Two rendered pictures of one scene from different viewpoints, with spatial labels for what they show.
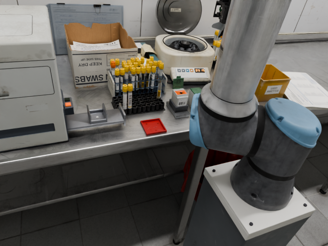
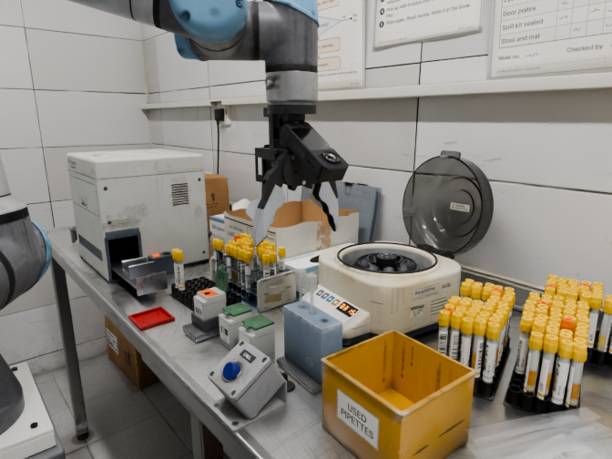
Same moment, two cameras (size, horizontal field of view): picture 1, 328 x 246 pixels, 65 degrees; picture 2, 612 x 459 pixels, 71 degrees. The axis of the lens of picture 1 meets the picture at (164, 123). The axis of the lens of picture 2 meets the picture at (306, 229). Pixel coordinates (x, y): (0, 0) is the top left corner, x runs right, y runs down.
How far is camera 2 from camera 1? 1.12 m
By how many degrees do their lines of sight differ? 70
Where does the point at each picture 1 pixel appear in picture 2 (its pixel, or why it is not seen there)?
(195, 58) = (345, 279)
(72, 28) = (309, 207)
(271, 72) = (460, 399)
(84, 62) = (231, 231)
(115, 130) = (137, 299)
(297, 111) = not seen: outside the picture
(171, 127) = (157, 332)
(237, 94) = not seen: outside the picture
